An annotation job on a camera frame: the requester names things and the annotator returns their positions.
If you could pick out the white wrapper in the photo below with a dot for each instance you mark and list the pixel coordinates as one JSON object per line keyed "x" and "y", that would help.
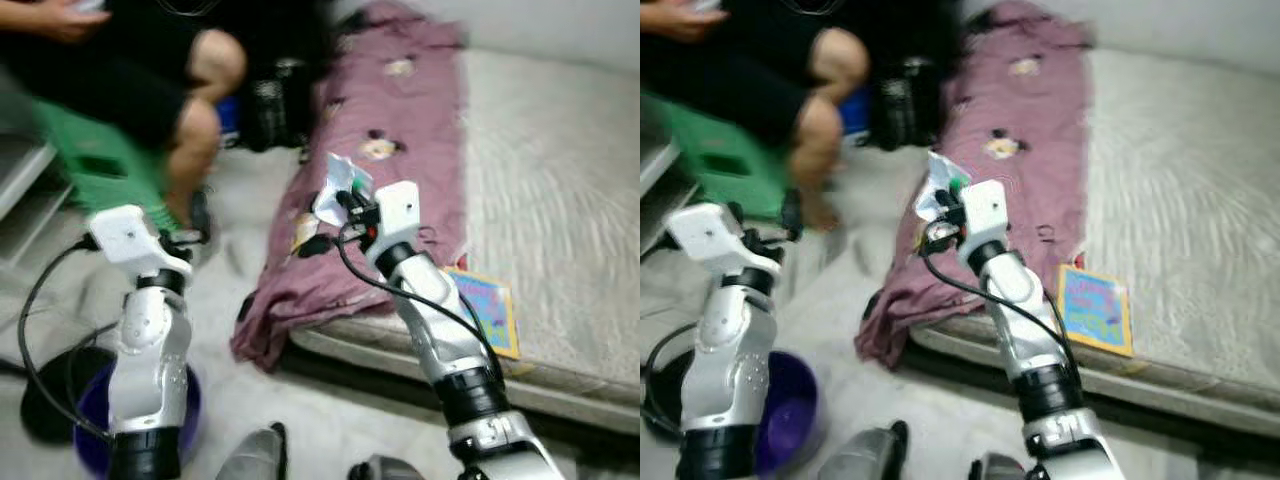
{"x": 335, "y": 195}
{"x": 935, "y": 190}

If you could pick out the colourful children's book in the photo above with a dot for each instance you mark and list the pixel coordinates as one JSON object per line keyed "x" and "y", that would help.
{"x": 490, "y": 305}
{"x": 1095, "y": 310}

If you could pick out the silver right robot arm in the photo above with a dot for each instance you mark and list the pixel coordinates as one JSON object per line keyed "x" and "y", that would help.
{"x": 450, "y": 350}
{"x": 1040, "y": 350}

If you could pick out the person right forearm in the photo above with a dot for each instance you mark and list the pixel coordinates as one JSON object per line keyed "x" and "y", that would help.
{"x": 650, "y": 10}
{"x": 20, "y": 12}

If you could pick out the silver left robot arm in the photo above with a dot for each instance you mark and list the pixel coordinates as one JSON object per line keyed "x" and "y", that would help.
{"x": 148, "y": 360}
{"x": 725, "y": 360}

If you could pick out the person right hand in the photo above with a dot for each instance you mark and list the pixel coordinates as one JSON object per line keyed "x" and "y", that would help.
{"x": 70, "y": 20}
{"x": 690, "y": 18}

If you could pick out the green plastic stool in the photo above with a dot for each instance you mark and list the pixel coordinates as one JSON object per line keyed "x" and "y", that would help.
{"x": 720, "y": 160}
{"x": 90, "y": 160}

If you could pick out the blue plastic container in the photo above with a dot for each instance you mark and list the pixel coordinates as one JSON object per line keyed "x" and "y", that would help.
{"x": 228, "y": 118}
{"x": 853, "y": 112}

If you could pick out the purple cartoon print blanket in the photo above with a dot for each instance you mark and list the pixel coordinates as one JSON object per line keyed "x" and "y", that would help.
{"x": 400, "y": 110}
{"x": 1020, "y": 110}

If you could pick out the black bag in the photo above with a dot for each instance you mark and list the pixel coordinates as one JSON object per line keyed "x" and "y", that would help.
{"x": 905, "y": 100}
{"x": 278, "y": 100}

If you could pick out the grey low shelf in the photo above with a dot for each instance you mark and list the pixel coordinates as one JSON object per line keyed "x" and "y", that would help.
{"x": 25, "y": 190}
{"x": 655, "y": 190}

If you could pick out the person in black shorts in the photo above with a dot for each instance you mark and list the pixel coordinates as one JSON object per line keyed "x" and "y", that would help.
{"x": 830, "y": 60}
{"x": 215, "y": 60}

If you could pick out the purple plastic bucket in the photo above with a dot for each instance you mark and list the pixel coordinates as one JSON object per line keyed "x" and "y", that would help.
{"x": 790, "y": 400}
{"x": 185, "y": 400}

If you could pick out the dark bed base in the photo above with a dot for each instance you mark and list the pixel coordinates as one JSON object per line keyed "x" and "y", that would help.
{"x": 420, "y": 385}
{"x": 1150, "y": 400}

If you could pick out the black round lid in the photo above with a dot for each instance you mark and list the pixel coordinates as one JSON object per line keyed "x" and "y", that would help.
{"x": 662, "y": 395}
{"x": 50, "y": 400}

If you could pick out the quilted white patterned mattress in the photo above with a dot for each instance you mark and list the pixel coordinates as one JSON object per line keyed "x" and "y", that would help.
{"x": 1190, "y": 180}
{"x": 560, "y": 180}

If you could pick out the grey robot left leg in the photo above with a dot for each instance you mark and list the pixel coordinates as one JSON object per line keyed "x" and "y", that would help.
{"x": 860, "y": 455}
{"x": 255, "y": 455}

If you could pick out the grey robot leg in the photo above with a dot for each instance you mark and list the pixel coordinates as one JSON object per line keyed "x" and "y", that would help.
{"x": 1000, "y": 468}
{"x": 860, "y": 455}
{"x": 385, "y": 470}
{"x": 255, "y": 455}

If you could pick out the grey robot right leg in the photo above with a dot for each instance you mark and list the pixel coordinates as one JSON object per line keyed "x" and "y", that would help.
{"x": 1000, "y": 468}
{"x": 385, "y": 470}

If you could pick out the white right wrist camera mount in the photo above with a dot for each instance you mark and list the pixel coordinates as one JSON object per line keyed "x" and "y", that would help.
{"x": 985, "y": 212}
{"x": 397, "y": 215}

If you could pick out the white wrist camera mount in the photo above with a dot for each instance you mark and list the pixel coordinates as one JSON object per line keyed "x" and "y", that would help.
{"x": 397, "y": 215}
{"x": 985, "y": 212}
{"x": 130, "y": 235}
{"x": 705, "y": 232}

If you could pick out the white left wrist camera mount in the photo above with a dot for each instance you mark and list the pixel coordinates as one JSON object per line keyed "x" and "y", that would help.
{"x": 130, "y": 235}
{"x": 705, "y": 232}

